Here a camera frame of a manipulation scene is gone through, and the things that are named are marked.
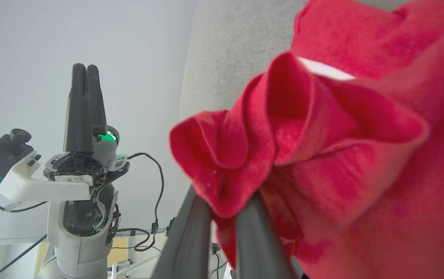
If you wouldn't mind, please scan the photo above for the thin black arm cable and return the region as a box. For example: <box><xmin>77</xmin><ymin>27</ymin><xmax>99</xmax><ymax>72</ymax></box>
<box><xmin>0</xmin><ymin>234</ymin><xmax>48</xmax><ymax>279</ymax></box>

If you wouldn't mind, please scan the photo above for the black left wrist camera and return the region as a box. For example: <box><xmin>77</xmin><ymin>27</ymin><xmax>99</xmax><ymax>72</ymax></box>
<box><xmin>0</xmin><ymin>129</ymin><xmax>35</xmax><ymax>177</ymax></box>

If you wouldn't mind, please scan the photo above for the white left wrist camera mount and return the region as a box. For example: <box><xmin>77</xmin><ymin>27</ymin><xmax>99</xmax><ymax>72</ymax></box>
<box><xmin>0</xmin><ymin>151</ymin><xmax>94</xmax><ymax>202</ymax></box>

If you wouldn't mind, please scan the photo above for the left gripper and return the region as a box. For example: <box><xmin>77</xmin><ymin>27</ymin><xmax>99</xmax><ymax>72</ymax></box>
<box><xmin>44</xmin><ymin>63</ymin><xmax>130</xmax><ymax>191</ymax></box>

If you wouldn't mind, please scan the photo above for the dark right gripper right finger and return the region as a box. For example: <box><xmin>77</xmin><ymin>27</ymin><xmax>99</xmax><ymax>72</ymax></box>
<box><xmin>234</xmin><ymin>192</ymin><xmax>298</xmax><ymax>279</ymax></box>

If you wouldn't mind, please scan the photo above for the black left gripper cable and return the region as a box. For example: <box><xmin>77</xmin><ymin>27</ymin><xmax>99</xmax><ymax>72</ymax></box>
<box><xmin>127</xmin><ymin>152</ymin><xmax>165</xmax><ymax>252</ymax></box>

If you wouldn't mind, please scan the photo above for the red and white basketball jersey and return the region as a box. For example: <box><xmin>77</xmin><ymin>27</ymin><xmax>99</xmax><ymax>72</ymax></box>
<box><xmin>169</xmin><ymin>0</ymin><xmax>444</xmax><ymax>279</ymax></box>

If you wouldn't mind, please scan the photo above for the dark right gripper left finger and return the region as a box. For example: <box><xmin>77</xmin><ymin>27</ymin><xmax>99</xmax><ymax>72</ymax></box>
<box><xmin>150</xmin><ymin>186</ymin><xmax>212</xmax><ymax>279</ymax></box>

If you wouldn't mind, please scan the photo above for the black left camera cable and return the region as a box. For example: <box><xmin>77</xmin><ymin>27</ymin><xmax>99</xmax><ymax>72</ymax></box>
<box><xmin>0</xmin><ymin>193</ymin><xmax>49</xmax><ymax>213</ymax></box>

